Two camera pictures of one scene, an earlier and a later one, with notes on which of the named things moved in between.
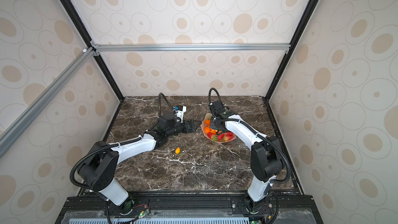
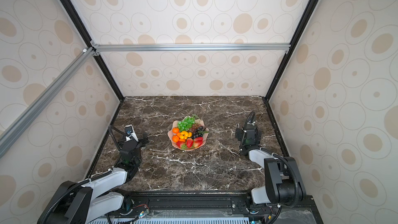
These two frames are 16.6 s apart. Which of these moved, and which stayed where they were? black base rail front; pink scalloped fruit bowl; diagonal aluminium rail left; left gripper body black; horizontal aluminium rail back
Moved: pink scalloped fruit bowl; left gripper body black
Stayed: horizontal aluminium rail back; diagonal aluminium rail left; black base rail front
